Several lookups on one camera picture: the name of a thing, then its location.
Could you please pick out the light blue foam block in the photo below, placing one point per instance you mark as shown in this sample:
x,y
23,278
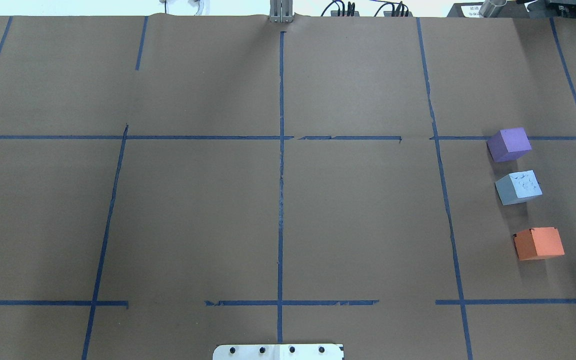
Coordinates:
x,y
518,187

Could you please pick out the purple foam block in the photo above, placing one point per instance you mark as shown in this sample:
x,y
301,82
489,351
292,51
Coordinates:
x,y
509,144

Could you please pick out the orange foam block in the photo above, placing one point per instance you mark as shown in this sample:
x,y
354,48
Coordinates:
x,y
538,243

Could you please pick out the metal cup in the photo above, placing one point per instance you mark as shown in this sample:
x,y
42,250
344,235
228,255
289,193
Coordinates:
x,y
491,8

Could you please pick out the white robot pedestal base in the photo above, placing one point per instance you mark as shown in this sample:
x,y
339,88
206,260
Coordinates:
x,y
299,351

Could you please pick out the aluminium frame post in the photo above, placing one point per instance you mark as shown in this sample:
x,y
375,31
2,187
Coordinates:
x,y
281,11

